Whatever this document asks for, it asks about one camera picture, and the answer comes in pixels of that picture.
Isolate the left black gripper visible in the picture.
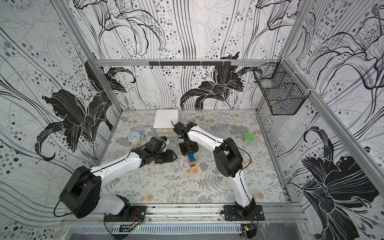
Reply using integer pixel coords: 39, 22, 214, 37
152, 149, 179, 164

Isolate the blue lego brick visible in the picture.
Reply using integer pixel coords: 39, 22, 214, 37
188, 154, 196, 161

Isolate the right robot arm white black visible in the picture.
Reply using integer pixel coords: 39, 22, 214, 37
174, 122, 256, 215

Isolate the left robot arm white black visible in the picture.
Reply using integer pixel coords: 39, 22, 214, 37
59, 148, 178, 219

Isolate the white drawer cabinet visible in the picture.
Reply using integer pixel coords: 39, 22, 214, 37
153, 110, 179, 141

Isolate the small blue alarm clock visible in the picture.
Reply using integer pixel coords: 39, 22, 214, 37
128, 131, 145, 145

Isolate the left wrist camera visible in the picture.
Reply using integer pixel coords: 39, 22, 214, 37
146, 136, 170, 153

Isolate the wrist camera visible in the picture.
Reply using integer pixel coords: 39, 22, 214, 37
173, 122, 196, 140
146, 136, 170, 153

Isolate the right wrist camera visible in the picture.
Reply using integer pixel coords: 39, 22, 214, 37
173, 122, 196, 140

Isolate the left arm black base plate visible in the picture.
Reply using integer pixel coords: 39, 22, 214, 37
105, 206, 147, 223

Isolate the white slotted cable duct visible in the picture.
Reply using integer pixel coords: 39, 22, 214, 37
70, 224, 242, 235

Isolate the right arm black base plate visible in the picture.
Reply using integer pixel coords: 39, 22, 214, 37
220, 205, 265, 222

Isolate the black wall hook bar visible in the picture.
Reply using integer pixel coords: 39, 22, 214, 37
149, 61, 232, 67

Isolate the black wire basket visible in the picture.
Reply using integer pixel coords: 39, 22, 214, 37
253, 60, 308, 116

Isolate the aluminium front rail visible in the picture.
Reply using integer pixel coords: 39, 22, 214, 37
61, 202, 310, 224

